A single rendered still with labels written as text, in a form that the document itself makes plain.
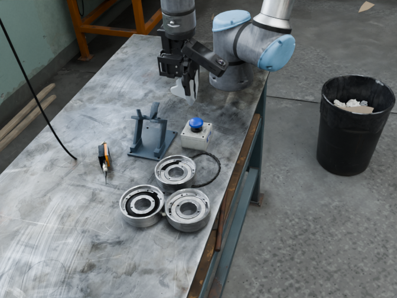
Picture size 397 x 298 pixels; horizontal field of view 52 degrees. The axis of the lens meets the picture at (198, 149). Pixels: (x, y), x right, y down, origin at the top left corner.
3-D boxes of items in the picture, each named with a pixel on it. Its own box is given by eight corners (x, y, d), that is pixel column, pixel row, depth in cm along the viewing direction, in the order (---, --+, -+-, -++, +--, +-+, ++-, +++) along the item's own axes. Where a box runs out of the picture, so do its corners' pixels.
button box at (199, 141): (205, 151, 113) (205, 138, 110) (181, 147, 115) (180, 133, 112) (214, 133, 119) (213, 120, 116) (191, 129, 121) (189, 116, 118)
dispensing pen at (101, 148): (98, 179, 101) (97, 137, 114) (101, 190, 104) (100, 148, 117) (107, 177, 102) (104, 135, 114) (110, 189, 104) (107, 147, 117)
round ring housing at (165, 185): (194, 197, 101) (193, 185, 98) (152, 194, 102) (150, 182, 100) (199, 167, 109) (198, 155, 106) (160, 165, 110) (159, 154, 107)
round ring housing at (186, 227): (208, 197, 101) (207, 185, 98) (214, 232, 93) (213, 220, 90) (165, 202, 100) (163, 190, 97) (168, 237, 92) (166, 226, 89)
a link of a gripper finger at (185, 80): (188, 88, 105) (185, 58, 100) (195, 89, 105) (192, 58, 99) (181, 98, 102) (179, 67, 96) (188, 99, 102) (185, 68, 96)
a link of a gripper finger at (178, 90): (175, 101, 110) (171, 71, 104) (195, 105, 108) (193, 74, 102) (170, 108, 107) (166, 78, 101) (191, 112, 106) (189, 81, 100)
